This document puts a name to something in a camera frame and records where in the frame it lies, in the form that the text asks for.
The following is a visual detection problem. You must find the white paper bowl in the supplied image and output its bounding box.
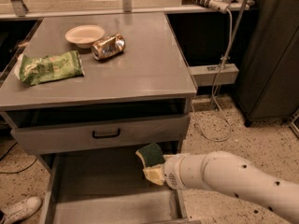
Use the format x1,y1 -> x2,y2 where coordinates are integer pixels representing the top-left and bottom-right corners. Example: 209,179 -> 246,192
64,25 -> 105,49

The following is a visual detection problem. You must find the crushed gold soda can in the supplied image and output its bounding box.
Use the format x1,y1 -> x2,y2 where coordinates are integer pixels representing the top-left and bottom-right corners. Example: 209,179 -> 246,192
91,34 -> 125,60

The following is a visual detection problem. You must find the grey open middle drawer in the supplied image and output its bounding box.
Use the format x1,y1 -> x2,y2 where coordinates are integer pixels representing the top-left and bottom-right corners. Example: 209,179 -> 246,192
38,147 -> 201,224

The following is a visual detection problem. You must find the grey top drawer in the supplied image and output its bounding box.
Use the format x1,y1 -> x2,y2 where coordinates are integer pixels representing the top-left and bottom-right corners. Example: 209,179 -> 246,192
11,115 -> 190,155

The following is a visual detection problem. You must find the green chip bag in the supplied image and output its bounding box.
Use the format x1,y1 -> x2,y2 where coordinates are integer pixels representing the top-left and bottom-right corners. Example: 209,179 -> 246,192
14,50 -> 84,86

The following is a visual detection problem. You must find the grey metal bracket box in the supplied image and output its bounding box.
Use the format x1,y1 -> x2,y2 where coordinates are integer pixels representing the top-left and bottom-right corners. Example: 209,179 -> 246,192
190,63 -> 239,87

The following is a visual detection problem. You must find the green yellow sponge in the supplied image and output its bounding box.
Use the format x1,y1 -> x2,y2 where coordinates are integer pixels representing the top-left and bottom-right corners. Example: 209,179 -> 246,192
135,143 -> 164,168

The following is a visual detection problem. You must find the black drawer handle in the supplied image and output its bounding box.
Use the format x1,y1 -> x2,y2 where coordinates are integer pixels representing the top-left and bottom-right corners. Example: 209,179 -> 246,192
92,128 -> 121,139

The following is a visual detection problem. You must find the white sneaker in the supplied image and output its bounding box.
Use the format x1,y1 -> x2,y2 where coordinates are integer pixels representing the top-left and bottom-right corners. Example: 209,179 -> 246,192
0,196 -> 42,224

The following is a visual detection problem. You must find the white power cable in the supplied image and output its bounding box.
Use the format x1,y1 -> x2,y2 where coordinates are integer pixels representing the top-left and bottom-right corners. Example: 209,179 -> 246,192
190,7 -> 234,143

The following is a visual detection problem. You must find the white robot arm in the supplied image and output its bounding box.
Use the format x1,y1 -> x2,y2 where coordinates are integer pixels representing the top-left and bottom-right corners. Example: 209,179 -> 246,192
136,151 -> 299,224

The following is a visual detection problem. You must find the grey drawer cabinet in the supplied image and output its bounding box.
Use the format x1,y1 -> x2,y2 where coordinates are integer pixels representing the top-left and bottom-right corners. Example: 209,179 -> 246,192
0,11 -> 198,224

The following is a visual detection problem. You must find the white power strip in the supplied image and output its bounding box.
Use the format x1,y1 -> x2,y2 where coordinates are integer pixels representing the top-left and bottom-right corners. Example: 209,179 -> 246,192
187,0 -> 229,14

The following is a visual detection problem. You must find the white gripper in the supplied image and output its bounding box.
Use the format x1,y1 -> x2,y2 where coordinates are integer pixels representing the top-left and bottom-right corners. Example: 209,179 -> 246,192
143,153 -> 188,190

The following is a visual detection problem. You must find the black floor cable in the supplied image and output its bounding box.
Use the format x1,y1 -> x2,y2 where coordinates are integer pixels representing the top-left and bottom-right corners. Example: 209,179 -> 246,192
0,141 -> 38,175

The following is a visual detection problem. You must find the metal rail frame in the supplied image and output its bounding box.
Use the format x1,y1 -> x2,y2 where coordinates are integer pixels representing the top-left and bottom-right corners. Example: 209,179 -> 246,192
0,0 -> 256,21

